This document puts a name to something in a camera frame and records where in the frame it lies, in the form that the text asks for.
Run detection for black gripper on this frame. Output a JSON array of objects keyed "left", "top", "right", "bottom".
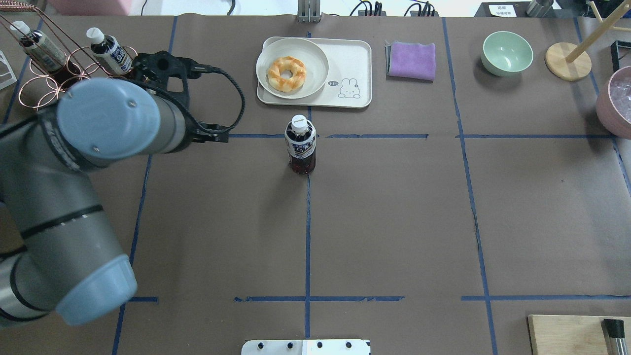
[{"left": 185, "top": 121, "right": 229, "bottom": 143}]

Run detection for tea bottle white cap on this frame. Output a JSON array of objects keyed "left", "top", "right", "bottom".
[{"left": 284, "top": 114, "right": 317, "bottom": 175}]

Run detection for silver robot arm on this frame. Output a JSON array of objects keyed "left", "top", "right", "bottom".
[{"left": 1, "top": 78, "right": 231, "bottom": 328}]

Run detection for tea bottle in rack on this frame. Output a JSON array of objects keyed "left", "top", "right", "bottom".
[{"left": 86, "top": 27, "right": 135, "bottom": 79}]

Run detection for beige bunny tray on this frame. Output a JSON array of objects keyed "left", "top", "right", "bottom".
[{"left": 255, "top": 36, "right": 372, "bottom": 108}]

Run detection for glazed donut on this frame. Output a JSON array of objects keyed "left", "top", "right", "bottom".
[{"left": 266, "top": 56, "right": 307, "bottom": 93}]

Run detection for cream round plate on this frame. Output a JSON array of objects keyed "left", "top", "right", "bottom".
[{"left": 255, "top": 37, "right": 329, "bottom": 99}]

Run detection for upper black orange connector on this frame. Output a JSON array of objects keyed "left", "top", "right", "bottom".
[{"left": 349, "top": 0, "right": 387, "bottom": 17}]

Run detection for black orange connector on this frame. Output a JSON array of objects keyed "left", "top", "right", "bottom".
[
  {"left": 403, "top": 0, "right": 439, "bottom": 17},
  {"left": 349, "top": 0, "right": 387, "bottom": 17}
]

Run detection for purple folded cloth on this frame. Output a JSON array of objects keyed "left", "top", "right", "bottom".
[{"left": 385, "top": 41, "right": 436, "bottom": 82}]

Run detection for lower black orange connector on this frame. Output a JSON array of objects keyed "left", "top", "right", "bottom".
[{"left": 403, "top": 0, "right": 439, "bottom": 17}]

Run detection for green ceramic bowl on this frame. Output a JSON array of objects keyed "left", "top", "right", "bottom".
[{"left": 481, "top": 31, "right": 534, "bottom": 77}]

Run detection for wooden cup stand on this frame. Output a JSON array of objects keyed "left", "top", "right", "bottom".
[{"left": 545, "top": 0, "right": 630, "bottom": 81}]

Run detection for wooden cutting board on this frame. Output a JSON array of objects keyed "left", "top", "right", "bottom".
[{"left": 527, "top": 315, "right": 631, "bottom": 355}]

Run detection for pink bowl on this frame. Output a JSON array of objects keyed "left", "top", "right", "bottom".
[{"left": 596, "top": 67, "right": 631, "bottom": 140}]

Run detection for clear ice cubes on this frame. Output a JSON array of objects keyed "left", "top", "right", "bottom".
[{"left": 609, "top": 77, "right": 631, "bottom": 122}]

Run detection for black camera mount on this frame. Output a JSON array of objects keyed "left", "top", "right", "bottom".
[{"left": 131, "top": 50, "right": 202, "bottom": 108}]

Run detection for copper wire bottle rack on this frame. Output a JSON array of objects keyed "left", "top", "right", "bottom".
[{"left": 1, "top": 0, "right": 138, "bottom": 110}]

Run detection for aluminium frame post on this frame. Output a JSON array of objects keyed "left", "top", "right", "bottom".
[{"left": 297, "top": 0, "right": 321, "bottom": 23}]

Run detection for white metal base plate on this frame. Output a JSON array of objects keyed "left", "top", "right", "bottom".
[{"left": 241, "top": 339, "right": 372, "bottom": 355}]

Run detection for steel black-handled tool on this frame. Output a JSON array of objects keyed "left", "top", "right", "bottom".
[{"left": 602, "top": 319, "right": 630, "bottom": 355}]

